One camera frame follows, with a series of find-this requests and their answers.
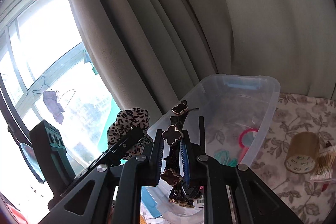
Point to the cotton swab packet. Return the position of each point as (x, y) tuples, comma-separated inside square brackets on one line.
[(324, 168)]

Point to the grey green curtain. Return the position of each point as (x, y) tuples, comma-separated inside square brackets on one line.
[(151, 53)]

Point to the black clover headband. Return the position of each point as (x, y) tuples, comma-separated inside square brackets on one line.
[(171, 174)]

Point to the leopard print scrunchie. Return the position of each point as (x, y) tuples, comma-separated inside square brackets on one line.
[(126, 121)]

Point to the hanging purple cloth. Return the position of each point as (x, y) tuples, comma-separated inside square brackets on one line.
[(50, 100)]

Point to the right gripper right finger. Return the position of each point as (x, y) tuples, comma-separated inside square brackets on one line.
[(193, 171)]

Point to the pink ring toy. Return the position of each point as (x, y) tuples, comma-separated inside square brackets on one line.
[(246, 139)]

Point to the floral table cloth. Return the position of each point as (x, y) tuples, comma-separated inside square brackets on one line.
[(312, 202)]

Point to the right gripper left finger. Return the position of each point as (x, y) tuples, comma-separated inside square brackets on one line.
[(156, 157)]

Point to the clear plastic storage bin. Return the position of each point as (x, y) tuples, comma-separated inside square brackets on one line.
[(229, 105)]

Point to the brown packing tape roll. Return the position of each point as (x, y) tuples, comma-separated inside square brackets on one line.
[(302, 153)]

